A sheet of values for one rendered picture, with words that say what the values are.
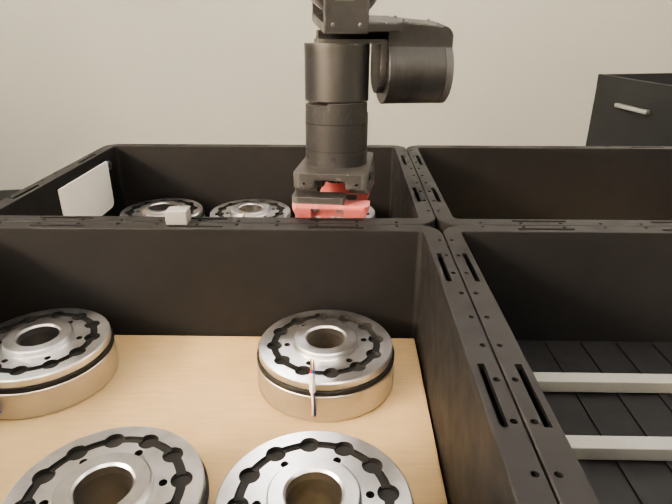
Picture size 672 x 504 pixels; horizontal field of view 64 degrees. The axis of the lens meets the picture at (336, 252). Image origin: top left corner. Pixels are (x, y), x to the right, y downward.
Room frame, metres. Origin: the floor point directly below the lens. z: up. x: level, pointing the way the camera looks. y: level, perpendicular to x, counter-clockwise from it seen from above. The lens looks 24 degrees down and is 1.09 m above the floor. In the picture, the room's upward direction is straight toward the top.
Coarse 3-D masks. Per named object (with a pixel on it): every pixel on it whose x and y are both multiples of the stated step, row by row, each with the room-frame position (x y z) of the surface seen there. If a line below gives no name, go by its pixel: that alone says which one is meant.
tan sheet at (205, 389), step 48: (144, 336) 0.41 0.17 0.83; (192, 336) 0.41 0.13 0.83; (240, 336) 0.41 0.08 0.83; (144, 384) 0.34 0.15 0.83; (192, 384) 0.34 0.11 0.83; (240, 384) 0.34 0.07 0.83; (0, 432) 0.29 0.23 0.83; (48, 432) 0.29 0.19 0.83; (192, 432) 0.29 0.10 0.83; (240, 432) 0.29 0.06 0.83; (288, 432) 0.29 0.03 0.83; (336, 432) 0.29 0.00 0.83; (384, 432) 0.29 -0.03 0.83; (432, 432) 0.29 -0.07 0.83; (0, 480) 0.25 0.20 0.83; (432, 480) 0.25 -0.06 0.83
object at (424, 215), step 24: (120, 144) 0.72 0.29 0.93; (144, 144) 0.72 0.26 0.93; (168, 144) 0.72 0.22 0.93; (192, 144) 0.72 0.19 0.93; (216, 144) 0.72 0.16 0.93; (240, 144) 0.72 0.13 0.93; (264, 144) 0.72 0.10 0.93; (72, 168) 0.60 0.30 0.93; (408, 168) 0.60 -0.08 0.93; (24, 192) 0.51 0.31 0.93; (408, 192) 0.52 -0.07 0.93; (0, 216) 0.44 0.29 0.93; (24, 216) 0.44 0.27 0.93; (48, 216) 0.44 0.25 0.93; (72, 216) 0.44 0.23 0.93; (96, 216) 0.44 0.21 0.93; (120, 216) 0.44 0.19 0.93; (144, 216) 0.44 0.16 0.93; (432, 216) 0.44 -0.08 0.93
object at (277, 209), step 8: (240, 200) 0.69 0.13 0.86; (248, 200) 0.69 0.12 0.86; (256, 200) 0.69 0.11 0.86; (264, 200) 0.69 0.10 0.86; (272, 200) 0.69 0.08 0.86; (216, 208) 0.66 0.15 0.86; (224, 208) 0.66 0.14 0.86; (272, 208) 0.66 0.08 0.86; (280, 208) 0.66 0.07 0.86; (288, 208) 0.66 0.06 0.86; (216, 216) 0.63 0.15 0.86; (224, 216) 0.63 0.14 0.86; (232, 216) 0.63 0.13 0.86; (264, 216) 0.63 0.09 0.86; (272, 216) 0.63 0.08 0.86; (280, 216) 0.63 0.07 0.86; (288, 216) 0.63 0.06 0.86
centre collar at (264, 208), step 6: (240, 204) 0.66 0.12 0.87; (246, 204) 0.66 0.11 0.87; (252, 204) 0.66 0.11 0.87; (258, 204) 0.66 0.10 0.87; (264, 204) 0.66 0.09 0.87; (234, 210) 0.63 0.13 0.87; (240, 210) 0.63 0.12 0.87; (258, 210) 0.63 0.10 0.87; (264, 210) 0.63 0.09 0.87; (240, 216) 0.62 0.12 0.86; (246, 216) 0.62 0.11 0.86; (252, 216) 0.62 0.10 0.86; (258, 216) 0.63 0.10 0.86
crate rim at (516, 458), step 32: (0, 224) 0.42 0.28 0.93; (32, 224) 0.42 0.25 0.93; (64, 224) 0.42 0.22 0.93; (96, 224) 0.42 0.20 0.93; (128, 224) 0.42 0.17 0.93; (160, 224) 0.42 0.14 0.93; (192, 224) 0.42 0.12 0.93; (224, 224) 0.42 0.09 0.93; (256, 224) 0.42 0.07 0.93; (288, 224) 0.42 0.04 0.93; (320, 224) 0.42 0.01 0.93; (352, 224) 0.42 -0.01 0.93; (448, 256) 0.35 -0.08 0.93; (448, 288) 0.30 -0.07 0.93; (480, 352) 0.23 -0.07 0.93; (480, 384) 0.21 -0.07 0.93; (512, 416) 0.19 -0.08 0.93; (512, 448) 0.17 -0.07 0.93; (512, 480) 0.15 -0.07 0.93; (544, 480) 0.15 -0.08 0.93
